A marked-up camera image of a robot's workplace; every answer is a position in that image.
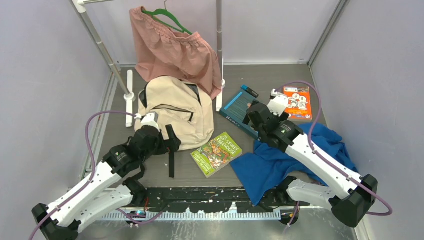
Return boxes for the orange comic paperback book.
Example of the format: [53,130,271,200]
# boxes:
[282,86,313,122]

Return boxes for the beige canvas backpack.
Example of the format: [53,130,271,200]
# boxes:
[138,76,215,151]

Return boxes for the green treehouse paperback book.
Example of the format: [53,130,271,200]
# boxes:
[191,132,243,178]

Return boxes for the dark blue hardcover book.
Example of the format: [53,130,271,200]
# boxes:
[219,89,259,140]

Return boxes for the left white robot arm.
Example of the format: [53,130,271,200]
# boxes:
[31,124,181,240]

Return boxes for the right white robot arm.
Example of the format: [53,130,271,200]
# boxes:
[244,100,378,228]

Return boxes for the blue cloth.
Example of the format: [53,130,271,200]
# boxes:
[230,123,358,205]

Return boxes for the blue black highlighter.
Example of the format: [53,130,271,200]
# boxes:
[241,84,259,98]

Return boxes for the pink cloth garment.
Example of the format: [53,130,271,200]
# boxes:
[129,6,222,99]

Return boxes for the green clothes hanger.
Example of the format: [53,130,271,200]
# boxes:
[141,0,194,36]

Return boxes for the white clothes rack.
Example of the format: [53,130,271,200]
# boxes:
[71,0,225,114]

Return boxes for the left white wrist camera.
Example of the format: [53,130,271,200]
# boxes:
[134,111,160,131]

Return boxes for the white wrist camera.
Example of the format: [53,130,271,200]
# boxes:
[134,111,160,131]
[267,88,289,117]

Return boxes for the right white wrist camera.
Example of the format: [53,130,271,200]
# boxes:
[267,88,289,117]

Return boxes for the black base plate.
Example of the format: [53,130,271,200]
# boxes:
[127,187,296,214]

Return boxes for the white slotted cable duct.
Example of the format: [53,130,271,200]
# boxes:
[99,208,281,221]

